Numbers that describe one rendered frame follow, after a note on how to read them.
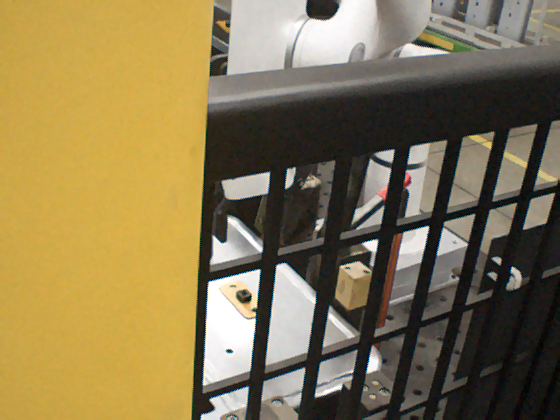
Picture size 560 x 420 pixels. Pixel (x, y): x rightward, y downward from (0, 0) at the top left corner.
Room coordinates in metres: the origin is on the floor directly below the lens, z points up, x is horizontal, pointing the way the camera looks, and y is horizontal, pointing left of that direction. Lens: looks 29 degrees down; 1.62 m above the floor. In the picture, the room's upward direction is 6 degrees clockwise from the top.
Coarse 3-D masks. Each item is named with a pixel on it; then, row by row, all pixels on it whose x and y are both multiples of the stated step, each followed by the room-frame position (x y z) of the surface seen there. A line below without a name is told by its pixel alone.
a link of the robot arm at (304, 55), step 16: (336, 0) 0.94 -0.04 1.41; (352, 0) 0.86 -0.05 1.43; (368, 0) 0.88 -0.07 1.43; (336, 16) 0.85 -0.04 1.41; (352, 16) 0.85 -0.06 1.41; (368, 16) 0.86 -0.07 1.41; (304, 32) 0.83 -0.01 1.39; (320, 32) 0.83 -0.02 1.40; (336, 32) 0.83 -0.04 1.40; (352, 32) 0.83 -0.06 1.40; (368, 32) 0.86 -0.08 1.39; (304, 48) 0.82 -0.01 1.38; (320, 48) 0.82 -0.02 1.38; (336, 48) 0.82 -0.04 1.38; (352, 48) 0.83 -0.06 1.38; (368, 48) 0.87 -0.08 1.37; (304, 64) 0.82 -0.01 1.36; (320, 64) 0.81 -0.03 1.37
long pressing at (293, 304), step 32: (224, 256) 0.98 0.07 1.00; (256, 288) 0.91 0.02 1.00; (288, 288) 0.92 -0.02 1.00; (224, 320) 0.83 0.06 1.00; (288, 320) 0.84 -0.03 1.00; (224, 352) 0.76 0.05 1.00; (288, 352) 0.77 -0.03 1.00; (352, 352) 0.79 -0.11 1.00; (288, 384) 0.71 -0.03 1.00; (320, 384) 0.72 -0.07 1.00
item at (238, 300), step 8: (224, 288) 0.90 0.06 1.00; (240, 288) 0.90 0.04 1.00; (248, 288) 0.90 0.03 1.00; (232, 296) 0.88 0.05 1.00; (240, 296) 0.87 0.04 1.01; (248, 296) 0.87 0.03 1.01; (256, 296) 0.88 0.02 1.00; (240, 304) 0.86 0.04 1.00; (248, 304) 0.86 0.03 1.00; (256, 304) 0.87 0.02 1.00; (240, 312) 0.85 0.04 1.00; (248, 312) 0.85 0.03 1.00
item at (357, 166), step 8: (352, 160) 0.97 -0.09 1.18; (360, 160) 0.95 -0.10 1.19; (368, 160) 0.96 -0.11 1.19; (352, 168) 0.96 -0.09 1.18; (360, 168) 0.95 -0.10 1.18; (352, 176) 0.95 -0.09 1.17; (360, 176) 0.95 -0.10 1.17; (352, 184) 0.95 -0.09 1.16; (360, 184) 0.95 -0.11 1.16; (352, 192) 0.95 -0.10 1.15; (360, 192) 0.96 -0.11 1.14; (352, 200) 0.95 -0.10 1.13; (352, 208) 0.95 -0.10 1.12; (344, 216) 0.94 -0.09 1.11; (352, 216) 0.95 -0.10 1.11; (344, 224) 0.94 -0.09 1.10; (320, 232) 0.97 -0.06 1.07
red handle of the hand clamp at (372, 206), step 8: (408, 176) 1.02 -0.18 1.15; (408, 184) 1.02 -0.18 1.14; (384, 192) 1.00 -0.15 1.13; (376, 200) 0.99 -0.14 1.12; (384, 200) 0.99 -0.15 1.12; (360, 208) 0.99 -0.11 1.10; (368, 208) 0.99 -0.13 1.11; (376, 208) 0.99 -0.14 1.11; (360, 216) 0.98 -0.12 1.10; (368, 216) 0.98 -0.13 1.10; (352, 224) 0.97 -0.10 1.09; (360, 224) 0.97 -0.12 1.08
